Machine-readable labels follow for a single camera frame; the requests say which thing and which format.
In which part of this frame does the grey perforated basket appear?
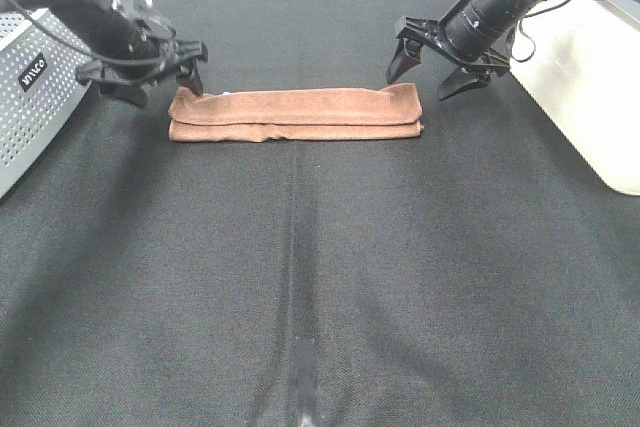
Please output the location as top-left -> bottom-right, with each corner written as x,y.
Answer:
0,9 -> 89,194

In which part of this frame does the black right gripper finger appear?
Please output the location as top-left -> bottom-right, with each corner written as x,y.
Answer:
437,69 -> 491,101
386,39 -> 421,84

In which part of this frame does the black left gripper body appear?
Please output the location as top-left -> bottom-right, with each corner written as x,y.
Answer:
76,29 -> 208,87

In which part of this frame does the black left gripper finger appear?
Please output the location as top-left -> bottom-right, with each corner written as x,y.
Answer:
98,83 -> 148,108
176,59 -> 204,97

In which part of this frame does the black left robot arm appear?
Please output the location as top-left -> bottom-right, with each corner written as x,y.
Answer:
1,0 -> 208,107

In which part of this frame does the brown towel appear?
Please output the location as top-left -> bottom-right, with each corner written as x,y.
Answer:
168,83 -> 423,142

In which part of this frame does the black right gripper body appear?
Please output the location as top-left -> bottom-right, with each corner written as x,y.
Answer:
395,0 -> 509,76

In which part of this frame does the white plastic basket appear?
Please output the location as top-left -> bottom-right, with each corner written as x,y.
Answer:
511,0 -> 639,196

